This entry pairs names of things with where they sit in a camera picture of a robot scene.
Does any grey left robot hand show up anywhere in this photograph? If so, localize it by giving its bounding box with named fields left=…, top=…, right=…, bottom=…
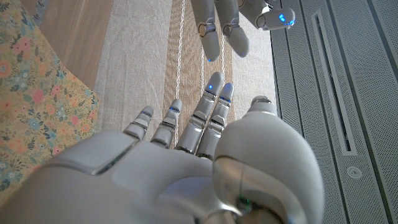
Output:
left=190, top=0, right=296, bottom=62

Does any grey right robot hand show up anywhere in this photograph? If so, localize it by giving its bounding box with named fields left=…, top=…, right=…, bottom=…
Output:
left=0, top=72, right=325, bottom=224

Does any beige striped curtain backdrop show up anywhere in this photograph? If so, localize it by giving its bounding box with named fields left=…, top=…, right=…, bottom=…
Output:
left=93, top=0, right=277, bottom=147

